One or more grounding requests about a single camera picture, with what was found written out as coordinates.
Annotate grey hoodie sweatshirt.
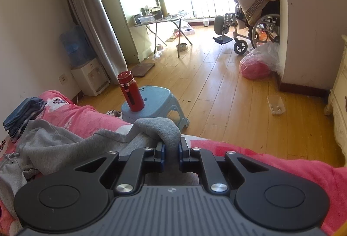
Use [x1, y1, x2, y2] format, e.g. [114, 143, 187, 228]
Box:
[1, 118, 198, 218]

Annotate folding table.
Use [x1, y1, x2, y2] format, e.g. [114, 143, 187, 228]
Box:
[131, 14, 194, 59]

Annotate pink floral bed blanket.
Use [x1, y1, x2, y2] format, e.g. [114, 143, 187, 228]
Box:
[1, 91, 346, 235]

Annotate clear plastic tray on floor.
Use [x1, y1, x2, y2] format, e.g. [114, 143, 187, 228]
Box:
[267, 95, 286, 116]

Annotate folded blue jeans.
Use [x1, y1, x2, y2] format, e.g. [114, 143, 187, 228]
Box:
[3, 97, 46, 141]

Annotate cream nightstand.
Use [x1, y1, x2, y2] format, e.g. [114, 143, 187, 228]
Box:
[324, 34, 347, 160]

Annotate white water dispenser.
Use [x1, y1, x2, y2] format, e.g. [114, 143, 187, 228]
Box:
[71, 58, 110, 97]

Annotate red water bottle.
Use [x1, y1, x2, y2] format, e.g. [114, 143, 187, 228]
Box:
[118, 70, 145, 112]

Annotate light blue plastic stool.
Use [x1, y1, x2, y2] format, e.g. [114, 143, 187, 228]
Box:
[121, 86, 189, 131]

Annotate pink bag in plastic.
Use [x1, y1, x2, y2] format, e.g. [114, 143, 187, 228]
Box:
[239, 42, 280, 80]

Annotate wheelchair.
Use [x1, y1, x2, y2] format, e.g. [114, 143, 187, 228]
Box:
[213, 0, 281, 55]

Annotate metal bowl on floor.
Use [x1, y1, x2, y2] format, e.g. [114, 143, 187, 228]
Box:
[177, 43, 188, 52]

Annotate beige curtain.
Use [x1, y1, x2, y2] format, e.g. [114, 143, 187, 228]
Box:
[65, 0, 128, 84]

